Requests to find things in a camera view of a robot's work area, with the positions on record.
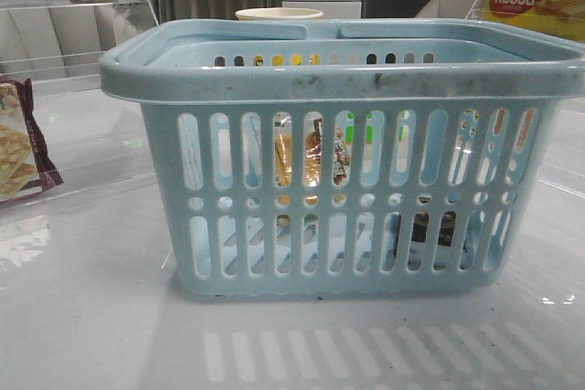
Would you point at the bagged sliced bread loaf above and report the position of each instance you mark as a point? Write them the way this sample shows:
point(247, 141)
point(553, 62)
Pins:
point(282, 135)

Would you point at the maroon cracker snack packet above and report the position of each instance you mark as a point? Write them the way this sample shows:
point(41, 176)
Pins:
point(26, 168)

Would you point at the clear acrylic right stand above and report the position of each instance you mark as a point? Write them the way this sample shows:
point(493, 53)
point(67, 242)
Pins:
point(474, 10)

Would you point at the clear acrylic display shelf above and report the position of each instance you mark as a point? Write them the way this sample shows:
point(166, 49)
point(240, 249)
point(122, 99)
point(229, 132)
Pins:
point(97, 143)

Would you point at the popcorn print paper cup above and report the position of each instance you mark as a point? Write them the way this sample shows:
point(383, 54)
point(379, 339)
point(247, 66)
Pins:
point(278, 13)

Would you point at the light blue plastic basket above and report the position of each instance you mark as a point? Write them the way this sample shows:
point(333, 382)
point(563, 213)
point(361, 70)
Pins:
point(445, 120)

